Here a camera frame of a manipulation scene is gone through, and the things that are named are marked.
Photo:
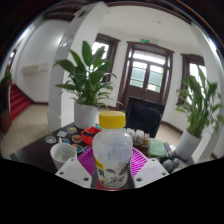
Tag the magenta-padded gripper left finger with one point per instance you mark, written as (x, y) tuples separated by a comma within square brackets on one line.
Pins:
[(73, 172)]

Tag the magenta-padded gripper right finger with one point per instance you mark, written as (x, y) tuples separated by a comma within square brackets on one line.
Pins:
[(150, 171)]

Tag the yellow-capped clear drink bottle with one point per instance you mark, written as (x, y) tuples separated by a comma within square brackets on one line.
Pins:
[(112, 150)]

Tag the grey round object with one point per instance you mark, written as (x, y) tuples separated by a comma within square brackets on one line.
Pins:
[(170, 165)]

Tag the white speckled mug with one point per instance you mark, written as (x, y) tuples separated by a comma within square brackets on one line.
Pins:
[(62, 154)]

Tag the green cloth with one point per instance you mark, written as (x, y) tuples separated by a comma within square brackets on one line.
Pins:
[(156, 147)]

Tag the red plastic tray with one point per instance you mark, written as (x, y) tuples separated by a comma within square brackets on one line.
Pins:
[(89, 131)]

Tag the black chair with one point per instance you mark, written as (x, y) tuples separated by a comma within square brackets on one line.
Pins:
[(144, 116)]

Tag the potted plant in white pot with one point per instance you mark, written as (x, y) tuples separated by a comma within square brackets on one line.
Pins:
[(200, 106), (87, 80)]

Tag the red carpeted staircase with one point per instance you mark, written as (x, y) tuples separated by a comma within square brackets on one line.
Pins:
[(19, 101)]

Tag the dark wooden glazed door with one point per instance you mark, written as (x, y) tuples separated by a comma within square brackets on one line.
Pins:
[(146, 75)]

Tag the dark wood framed window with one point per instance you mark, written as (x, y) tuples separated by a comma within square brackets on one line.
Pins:
[(106, 45), (195, 70)]

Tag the green exit sign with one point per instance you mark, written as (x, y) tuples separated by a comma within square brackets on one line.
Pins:
[(144, 40)]

